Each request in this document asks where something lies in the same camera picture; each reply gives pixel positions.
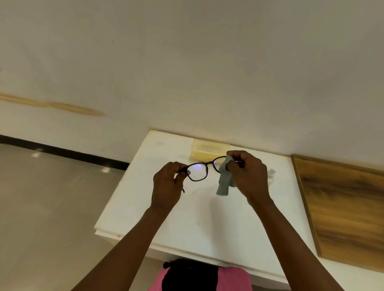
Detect person's right hand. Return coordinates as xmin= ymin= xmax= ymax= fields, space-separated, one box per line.
xmin=226 ymin=150 xmax=272 ymax=208

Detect person's left hand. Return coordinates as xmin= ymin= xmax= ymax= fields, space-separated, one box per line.
xmin=151 ymin=161 xmax=188 ymax=210

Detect grey cleaning cloth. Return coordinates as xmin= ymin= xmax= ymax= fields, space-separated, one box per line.
xmin=216 ymin=155 xmax=236 ymax=198

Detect black-framed eyeglasses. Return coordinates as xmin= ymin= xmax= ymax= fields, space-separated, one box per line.
xmin=178 ymin=155 xmax=244 ymax=194

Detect person's left forearm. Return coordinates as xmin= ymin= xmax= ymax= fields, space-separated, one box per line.
xmin=71 ymin=204 xmax=178 ymax=291

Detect person's right forearm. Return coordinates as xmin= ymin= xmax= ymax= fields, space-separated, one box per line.
xmin=249 ymin=196 xmax=345 ymax=291

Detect yellow translucent glasses case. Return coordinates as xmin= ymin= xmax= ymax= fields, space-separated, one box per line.
xmin=189 ymin=138 xmax=231 ymax=161

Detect black cloth bag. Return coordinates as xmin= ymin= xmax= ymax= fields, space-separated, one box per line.
xmin=162 ymin=259 xmax=220 ymax=291

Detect brown wooden board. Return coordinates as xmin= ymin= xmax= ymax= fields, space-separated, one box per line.
xmin=291 ymin=155 xmax=384 ymax=273

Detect black skirting board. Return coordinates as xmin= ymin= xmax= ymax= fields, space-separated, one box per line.
xmin=0 ymin=134 xmax=130 ymax=171

